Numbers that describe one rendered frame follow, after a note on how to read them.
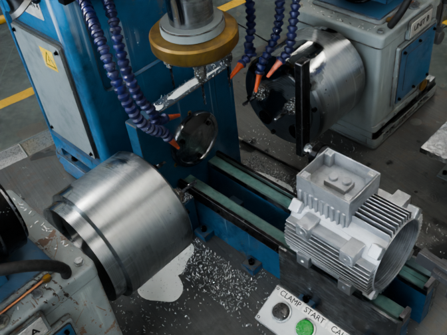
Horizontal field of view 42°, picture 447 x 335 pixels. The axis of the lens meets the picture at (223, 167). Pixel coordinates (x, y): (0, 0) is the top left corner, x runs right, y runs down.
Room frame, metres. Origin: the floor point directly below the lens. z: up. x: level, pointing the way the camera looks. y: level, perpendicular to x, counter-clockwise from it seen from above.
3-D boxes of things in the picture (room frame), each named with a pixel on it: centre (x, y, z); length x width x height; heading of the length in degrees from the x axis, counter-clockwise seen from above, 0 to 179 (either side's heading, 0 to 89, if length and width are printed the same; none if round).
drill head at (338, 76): (1.22, -0.26, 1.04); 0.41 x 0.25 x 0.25; 131
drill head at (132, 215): (0.78, 0.27, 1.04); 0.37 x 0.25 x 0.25; 131
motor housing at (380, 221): (0.73, -0.24, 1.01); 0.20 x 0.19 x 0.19; 41
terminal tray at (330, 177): (0.76, -0.21, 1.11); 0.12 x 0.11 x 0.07; 41
